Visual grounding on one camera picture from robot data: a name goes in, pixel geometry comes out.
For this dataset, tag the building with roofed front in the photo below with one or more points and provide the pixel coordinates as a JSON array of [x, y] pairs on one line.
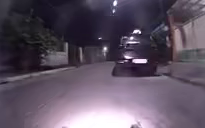
[[193, 33]]

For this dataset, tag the dark car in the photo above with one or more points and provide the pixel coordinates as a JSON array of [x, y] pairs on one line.
[[135, 56]]

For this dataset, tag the grey asphalt road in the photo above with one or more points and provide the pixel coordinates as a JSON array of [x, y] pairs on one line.
[[90, 90]]

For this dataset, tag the robot's own part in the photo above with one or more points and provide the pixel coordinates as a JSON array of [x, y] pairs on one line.
[[135, 125]]

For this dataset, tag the tree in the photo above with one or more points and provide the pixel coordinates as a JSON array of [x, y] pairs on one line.
[[28, 40]]

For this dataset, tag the pale wall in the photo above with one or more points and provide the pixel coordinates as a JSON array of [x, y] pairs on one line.
[[56, 57]]

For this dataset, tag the pavement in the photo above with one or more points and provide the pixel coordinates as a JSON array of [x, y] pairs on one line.
[[26, 75], [190, 71]]

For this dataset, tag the street lamp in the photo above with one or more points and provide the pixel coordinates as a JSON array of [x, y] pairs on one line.
[[114, 4]]

